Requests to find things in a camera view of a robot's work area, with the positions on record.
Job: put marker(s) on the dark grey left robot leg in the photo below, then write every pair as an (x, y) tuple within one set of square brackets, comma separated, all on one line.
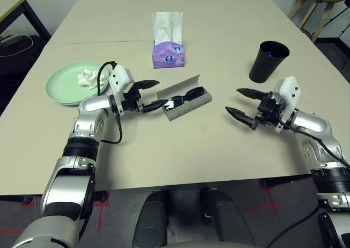
[(151, 220)]

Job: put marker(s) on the purple tissue pack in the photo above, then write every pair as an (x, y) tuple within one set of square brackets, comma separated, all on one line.
[(166, 58)]

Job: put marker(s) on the black tripod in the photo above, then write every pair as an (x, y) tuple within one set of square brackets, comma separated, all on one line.
[(342, 54)]

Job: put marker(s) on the black sunglasses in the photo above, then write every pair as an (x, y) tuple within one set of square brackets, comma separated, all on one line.
[(195, 92)]

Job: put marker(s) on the white tissue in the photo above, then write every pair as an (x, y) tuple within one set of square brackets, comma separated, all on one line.
[(86, 78)]

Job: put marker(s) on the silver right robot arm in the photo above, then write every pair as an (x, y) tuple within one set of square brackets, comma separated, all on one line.
[(311, 122)]

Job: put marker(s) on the green plate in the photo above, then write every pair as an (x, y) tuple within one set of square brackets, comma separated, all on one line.
[(63, 87)]

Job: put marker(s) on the dark grey right robot leg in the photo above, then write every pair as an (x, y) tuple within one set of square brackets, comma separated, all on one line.
[(224, 220)]

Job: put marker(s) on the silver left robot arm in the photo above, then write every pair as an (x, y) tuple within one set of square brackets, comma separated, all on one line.
[(90, 106)]

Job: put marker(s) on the blue capped pen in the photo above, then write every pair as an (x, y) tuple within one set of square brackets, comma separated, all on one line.
[(268, 53)]

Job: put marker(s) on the grey glasses case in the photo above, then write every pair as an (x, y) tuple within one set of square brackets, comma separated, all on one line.
[(188, 110)]

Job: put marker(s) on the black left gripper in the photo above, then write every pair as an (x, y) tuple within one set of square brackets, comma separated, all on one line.
[(132, 100)]

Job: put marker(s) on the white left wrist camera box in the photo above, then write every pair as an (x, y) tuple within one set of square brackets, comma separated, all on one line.
[(120, 77)]

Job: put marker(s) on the black cup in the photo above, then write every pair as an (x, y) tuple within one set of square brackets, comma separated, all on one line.
[(262, 70)]

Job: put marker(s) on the dark grey robot leg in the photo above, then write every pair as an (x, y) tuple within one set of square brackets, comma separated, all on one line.
[(151, 220), (224, 220)]

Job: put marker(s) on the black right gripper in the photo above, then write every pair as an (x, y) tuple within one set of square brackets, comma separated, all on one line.
[(266, 108)]

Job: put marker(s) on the grey power strip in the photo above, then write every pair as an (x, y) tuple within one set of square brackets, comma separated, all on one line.
[(9, 39)]

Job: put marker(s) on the beige side table black legs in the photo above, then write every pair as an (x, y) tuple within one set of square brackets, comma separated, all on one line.
[(8, 5)]

